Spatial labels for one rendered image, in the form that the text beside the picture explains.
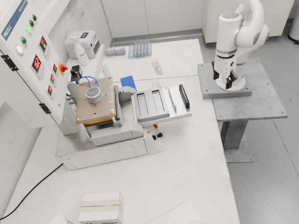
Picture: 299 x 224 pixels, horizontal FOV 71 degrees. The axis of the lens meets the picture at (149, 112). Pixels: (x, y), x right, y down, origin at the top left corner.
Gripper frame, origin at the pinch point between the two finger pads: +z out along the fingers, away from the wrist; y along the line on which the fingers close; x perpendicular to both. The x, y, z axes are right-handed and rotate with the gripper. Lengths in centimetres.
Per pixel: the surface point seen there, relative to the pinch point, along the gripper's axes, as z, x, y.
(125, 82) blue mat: 29, 33, 69
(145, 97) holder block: 8.1, 33.7, 20.5
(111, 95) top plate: -3, 51, 19
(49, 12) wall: -20, 65, 118
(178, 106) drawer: 11.3, 20.9, 7.3
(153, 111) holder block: 9.1, 34.4, 8.6
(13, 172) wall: 31, 116, 29
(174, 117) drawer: 12.2, 26.2, 2.4
